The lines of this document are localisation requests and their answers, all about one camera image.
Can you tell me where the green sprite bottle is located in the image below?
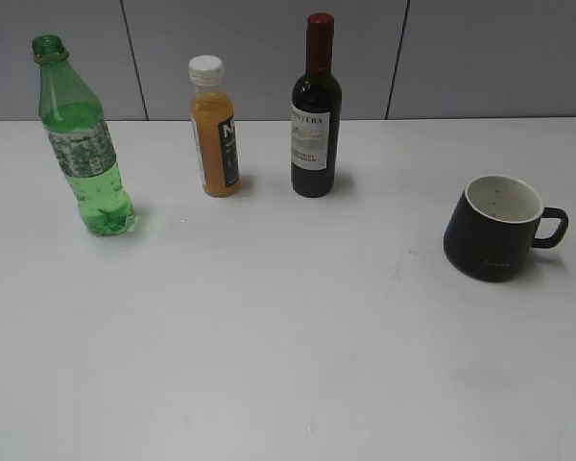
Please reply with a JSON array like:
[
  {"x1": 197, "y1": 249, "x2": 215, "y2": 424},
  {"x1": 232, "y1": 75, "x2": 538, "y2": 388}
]
[{"x1": 32, "y1": 35, "x2": 137, "y2": 236}]

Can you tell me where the orange juice bottle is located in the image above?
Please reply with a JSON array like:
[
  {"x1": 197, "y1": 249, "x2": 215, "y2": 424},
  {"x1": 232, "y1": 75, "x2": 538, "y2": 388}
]
[{"x1": 188, "y1": 55, "x2": 240, "y2": 198}]

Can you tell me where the dark red wine bottle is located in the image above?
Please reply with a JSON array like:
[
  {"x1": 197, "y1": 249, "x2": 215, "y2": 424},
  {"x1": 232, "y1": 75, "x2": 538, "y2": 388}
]
[{"x1": 291, "y1": 12, "x2": 342, "y2": 198}]

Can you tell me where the black mug white inside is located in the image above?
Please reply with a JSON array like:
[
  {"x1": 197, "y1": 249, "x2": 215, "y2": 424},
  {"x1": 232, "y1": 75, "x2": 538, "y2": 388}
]
[{"x1": 443, "y1": 175, "x2": 569, "y2": 282}]

